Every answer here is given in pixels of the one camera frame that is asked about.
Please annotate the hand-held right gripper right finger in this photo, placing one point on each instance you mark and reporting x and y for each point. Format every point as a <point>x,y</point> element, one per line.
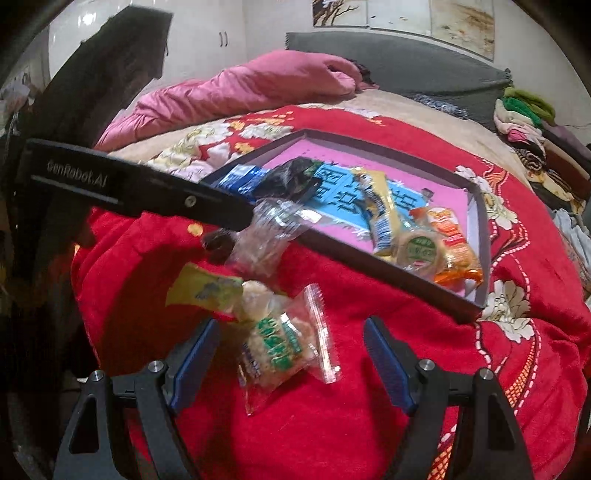
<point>388,364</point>

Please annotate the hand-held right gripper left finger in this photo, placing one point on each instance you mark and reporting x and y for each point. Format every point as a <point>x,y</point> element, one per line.
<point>194,364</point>

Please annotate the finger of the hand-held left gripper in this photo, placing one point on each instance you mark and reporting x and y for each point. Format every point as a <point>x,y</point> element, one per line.
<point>207,203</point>

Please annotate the blue cookie packet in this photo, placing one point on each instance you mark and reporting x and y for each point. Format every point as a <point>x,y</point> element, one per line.
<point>240,180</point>

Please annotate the dark candy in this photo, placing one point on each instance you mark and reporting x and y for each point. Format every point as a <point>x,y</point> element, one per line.
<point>218,247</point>

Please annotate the clear crinkled candy wrapper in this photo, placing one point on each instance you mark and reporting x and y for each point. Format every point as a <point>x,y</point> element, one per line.
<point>270,235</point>

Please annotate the yellow-green snack packet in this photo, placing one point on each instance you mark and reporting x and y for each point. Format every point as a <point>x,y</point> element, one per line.
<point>203,288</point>

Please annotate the black and green snack packet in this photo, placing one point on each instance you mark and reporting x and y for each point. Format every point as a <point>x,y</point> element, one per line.
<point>291,177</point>

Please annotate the dark shallow cardboard box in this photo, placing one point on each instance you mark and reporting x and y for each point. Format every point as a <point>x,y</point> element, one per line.
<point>369,277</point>

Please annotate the clear rice cracker packet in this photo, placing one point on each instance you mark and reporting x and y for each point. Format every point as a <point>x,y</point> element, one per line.
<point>281,346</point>

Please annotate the round green-label candy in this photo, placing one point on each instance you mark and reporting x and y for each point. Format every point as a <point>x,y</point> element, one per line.
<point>420,249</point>

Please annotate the orange snack packet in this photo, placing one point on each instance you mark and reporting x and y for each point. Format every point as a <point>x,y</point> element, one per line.
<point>455,240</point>

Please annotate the yellow cartoon snack packet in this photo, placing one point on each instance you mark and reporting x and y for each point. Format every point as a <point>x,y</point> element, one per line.
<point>381,217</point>

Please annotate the red floral blanket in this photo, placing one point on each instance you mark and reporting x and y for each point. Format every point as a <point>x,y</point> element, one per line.
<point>369,438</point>

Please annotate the white wardrobe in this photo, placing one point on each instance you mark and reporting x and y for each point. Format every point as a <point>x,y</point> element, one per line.
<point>203,37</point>

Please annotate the pink quilt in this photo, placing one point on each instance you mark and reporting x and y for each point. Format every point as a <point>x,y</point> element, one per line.
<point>254,87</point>

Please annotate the light grey crumpled cloth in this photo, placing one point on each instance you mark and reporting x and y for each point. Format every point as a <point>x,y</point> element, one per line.
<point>572,244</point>

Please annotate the beige bed sheet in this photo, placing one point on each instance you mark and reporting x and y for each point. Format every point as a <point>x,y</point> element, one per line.
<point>461,134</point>

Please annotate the grey headboard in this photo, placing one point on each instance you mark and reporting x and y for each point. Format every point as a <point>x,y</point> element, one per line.
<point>415,69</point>

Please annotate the blue patterned cloth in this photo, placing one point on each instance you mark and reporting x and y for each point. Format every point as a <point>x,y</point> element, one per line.
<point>438,104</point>

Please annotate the pile of folded clothes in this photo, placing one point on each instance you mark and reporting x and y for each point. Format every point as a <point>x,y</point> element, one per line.
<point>549,143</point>

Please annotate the wall painting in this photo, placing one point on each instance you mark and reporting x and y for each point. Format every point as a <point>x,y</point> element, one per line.
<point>461,23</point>

